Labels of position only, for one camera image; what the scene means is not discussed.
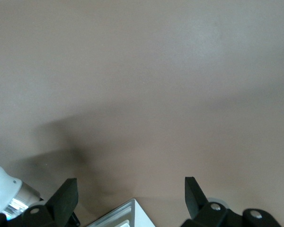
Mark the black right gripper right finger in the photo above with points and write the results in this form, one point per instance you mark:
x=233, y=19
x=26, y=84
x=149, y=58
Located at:
x=203, y=215

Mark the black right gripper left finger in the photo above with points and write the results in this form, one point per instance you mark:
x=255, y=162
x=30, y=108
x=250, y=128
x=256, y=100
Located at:
x=54, y=208

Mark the white drawer cabinet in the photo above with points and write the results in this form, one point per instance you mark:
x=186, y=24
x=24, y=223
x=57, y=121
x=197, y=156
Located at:
x=142, y=217

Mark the brown table cover sheet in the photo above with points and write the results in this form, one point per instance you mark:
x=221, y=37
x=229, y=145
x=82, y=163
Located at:
x=142, y=71

